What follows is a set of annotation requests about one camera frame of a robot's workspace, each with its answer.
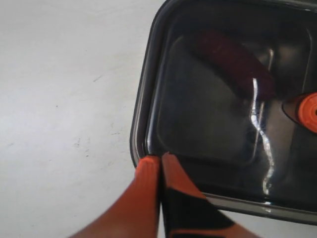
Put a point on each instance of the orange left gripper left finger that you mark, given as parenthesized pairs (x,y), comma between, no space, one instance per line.
(135,214)

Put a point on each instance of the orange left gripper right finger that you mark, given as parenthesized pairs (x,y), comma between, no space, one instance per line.
(186,211)

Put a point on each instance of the dark transparent lunch box lid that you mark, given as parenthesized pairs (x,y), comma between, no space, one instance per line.
(245,154)

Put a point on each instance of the red sausage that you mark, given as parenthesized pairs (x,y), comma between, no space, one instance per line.
(235,62)

